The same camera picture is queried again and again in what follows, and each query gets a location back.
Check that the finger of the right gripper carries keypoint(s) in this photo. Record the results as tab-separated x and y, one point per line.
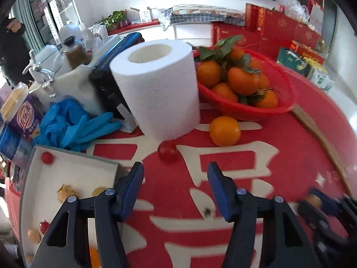
310	210
329	206

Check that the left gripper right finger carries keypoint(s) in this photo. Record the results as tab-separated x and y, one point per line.
284	242

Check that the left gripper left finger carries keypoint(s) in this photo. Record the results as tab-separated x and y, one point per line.
66	241

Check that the round brown longan fruit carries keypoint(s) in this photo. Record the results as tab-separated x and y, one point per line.
314	200

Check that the red cherry tomato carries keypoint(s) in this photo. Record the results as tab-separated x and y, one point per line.
43	226
47	158
168	151

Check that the orange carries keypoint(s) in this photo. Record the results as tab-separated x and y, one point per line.
95	259
224	131

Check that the tan husk fruit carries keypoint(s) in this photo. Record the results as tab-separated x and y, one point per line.
34	236

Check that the crumpled husk fruit in tray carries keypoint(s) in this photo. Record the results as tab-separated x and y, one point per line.
64	192

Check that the red round table mat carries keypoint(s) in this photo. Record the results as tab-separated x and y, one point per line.
175	221

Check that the white shallow tray box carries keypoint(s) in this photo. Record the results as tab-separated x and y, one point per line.
39	199

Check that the red cherry tomato in tray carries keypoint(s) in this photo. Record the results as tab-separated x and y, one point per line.
47	158

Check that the orange beside basket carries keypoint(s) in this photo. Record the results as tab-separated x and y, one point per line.
224	131

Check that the blue drink can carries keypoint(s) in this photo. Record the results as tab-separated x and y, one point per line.
14	146

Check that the blue rubber gloves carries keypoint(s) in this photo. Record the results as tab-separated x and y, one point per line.
66	125

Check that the red plastic fruit basket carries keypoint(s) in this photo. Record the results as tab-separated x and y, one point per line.
280	83

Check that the purple milk tea cup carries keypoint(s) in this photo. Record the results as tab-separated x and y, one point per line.
22	111

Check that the green gift box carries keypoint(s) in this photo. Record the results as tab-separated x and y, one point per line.
292	60

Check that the mandarins pile with leaves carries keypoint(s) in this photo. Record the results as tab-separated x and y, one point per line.
233	74

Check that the white ceramic holder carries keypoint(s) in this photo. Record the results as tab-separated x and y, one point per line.
76	84

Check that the black rectangular device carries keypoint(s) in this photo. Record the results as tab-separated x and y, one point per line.
103	81

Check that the red gift boxes stack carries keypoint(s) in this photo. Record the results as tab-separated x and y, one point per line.
267	31

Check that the silver figurine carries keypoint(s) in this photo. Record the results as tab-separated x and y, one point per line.
43	67

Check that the white paper towel roll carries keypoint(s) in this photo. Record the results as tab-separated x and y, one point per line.
158	82

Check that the brown spice jar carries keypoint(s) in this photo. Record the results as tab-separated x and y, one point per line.
75	53

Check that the person in dark jacket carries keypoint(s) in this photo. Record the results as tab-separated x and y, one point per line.
14	52

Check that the green potted plant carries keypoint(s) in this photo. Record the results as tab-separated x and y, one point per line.
118	19

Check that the checkered cloth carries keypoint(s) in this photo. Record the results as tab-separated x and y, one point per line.
189	13

